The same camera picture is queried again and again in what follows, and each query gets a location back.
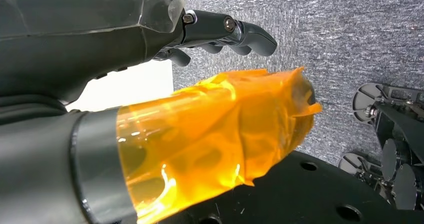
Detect grey caster wheel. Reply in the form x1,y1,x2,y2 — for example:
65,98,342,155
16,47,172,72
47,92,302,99
351,82,424,126
337,151,387,191

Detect black round base plate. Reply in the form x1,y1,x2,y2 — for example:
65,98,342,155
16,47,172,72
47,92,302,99
158,150,424,224

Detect black caster frame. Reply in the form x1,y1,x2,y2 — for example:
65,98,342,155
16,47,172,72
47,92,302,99
372,101,424,211

